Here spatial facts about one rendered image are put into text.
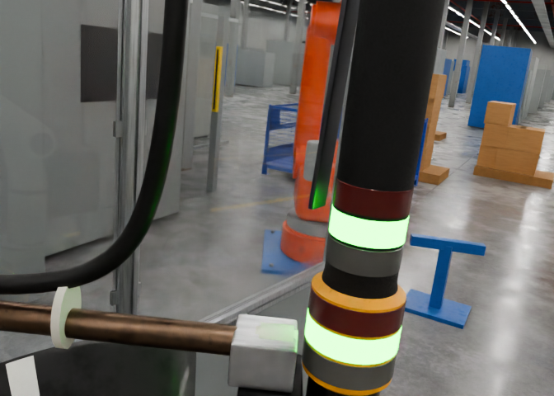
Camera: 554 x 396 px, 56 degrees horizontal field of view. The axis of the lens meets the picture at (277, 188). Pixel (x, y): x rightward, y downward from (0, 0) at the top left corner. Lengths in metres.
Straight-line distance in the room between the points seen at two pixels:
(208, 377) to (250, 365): 1.22
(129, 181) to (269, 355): 0.83
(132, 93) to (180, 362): 0.69
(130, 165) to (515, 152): 8.73
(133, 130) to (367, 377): 0.84
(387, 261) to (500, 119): 9.25
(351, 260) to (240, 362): 0.07
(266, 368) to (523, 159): 9.31
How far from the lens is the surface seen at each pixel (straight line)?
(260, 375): 0.25
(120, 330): 0.26
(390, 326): 0.24
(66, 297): 0.27
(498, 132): 9.49
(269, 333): 0.25
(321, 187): 0.24
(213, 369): 1.47
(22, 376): 0.41
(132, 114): 1.02
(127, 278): 1.12
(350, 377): 0.24
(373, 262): 0.23
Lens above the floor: 1.67
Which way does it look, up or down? 14 degrees down
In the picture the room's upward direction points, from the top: 6 degrees clockwise
